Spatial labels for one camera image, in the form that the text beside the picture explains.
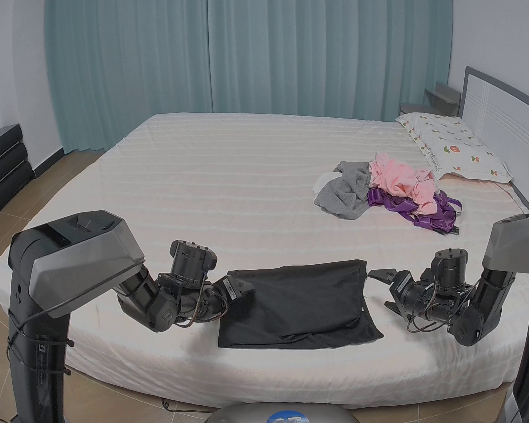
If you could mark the black garment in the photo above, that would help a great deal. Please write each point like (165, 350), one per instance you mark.
(299, 302)

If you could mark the grey garment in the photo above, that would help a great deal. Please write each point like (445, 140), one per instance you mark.
(344, 196)

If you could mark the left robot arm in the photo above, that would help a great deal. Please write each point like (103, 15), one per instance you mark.
(83, 254)

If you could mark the white printed pillow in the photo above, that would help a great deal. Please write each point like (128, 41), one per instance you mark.
(458, 143)

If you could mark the dark grey chest of drawers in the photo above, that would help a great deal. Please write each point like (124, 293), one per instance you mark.
(2, 170)

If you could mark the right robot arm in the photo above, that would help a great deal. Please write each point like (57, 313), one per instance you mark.
(498, 289)

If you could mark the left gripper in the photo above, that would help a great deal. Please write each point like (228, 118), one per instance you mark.
(242, 290)

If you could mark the pink garment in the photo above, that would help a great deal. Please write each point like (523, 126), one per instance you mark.
(401, 179)

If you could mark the blue-green curtain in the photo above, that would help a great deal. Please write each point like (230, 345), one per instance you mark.
(326, 46)
(128, 60)

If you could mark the grey bedside table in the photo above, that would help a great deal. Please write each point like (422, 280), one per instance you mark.
(441, 97)

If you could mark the white garment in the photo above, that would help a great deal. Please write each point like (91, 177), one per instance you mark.
(324, 183)

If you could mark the purple garment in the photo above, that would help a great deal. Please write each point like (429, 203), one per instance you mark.
(427, 218)

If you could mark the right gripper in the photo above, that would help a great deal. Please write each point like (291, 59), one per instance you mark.
(416, 300)

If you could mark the bed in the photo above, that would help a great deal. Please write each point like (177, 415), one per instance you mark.
(202, 183)

